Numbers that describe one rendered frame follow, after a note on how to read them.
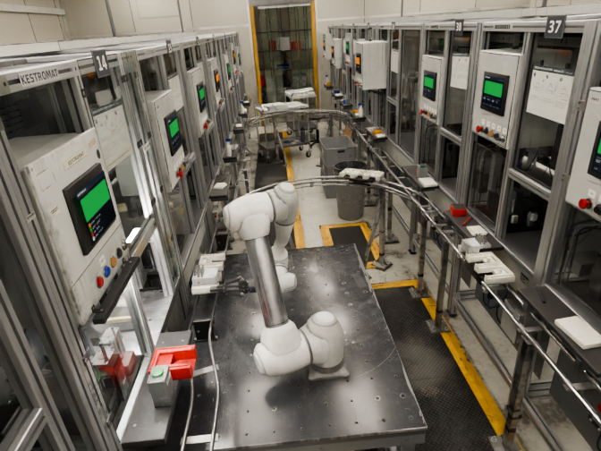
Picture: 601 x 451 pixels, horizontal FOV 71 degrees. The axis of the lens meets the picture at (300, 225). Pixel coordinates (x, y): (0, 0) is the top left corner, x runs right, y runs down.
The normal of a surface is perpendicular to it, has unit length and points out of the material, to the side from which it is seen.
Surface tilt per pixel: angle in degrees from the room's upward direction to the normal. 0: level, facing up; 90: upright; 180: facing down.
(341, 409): 0
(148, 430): 0
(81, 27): 90
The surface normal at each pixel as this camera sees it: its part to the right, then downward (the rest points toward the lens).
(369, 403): -0.07, -0.90
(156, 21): 0.07, 0.43
